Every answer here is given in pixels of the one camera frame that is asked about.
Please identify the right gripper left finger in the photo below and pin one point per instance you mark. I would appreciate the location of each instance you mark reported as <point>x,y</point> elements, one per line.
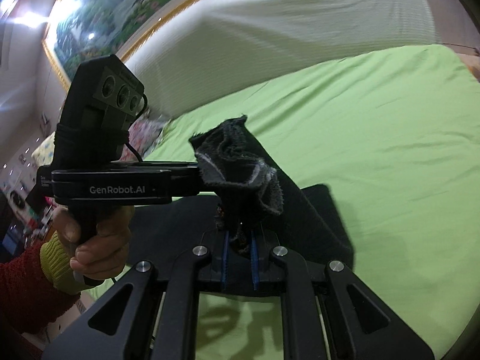
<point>144,315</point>

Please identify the person's left hand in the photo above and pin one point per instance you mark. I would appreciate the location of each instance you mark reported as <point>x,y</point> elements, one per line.
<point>104,255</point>

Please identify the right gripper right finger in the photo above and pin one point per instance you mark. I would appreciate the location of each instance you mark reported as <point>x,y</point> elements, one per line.
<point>328,312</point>

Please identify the light green bed sheet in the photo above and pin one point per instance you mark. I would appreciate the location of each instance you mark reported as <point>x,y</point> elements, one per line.
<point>395,135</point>

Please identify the black pants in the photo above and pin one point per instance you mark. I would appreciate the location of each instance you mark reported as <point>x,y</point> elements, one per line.
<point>251,206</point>

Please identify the yellow patterned pillow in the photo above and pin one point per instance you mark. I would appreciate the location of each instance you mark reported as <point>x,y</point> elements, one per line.
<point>43,155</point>

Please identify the gold framed landscape painting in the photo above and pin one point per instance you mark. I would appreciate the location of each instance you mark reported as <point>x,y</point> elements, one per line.
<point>78,30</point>

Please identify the striped white headboard cushion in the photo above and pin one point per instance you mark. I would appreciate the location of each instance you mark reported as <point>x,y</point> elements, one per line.
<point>217,47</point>

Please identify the black left camera box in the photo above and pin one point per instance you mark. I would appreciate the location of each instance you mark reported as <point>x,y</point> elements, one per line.
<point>103,101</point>

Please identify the left forearm red sleeve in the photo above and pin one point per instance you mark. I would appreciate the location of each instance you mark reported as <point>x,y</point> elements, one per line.
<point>37,287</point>

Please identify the floral pink pillow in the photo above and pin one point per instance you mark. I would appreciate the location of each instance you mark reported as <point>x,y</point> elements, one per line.
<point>145,131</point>

